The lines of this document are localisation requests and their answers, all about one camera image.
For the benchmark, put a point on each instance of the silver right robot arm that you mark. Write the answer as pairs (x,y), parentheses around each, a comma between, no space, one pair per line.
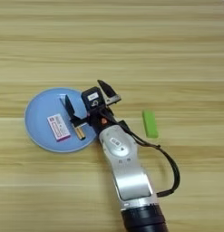
(128,172)

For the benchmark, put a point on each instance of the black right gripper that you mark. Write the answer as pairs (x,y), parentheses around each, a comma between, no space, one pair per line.
(101,117)

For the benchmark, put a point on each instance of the round blue plate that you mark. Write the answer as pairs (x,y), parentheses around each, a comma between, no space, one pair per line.
(40,120)

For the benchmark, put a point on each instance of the green rectangular block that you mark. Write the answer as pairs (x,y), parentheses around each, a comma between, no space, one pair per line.
(150,123)

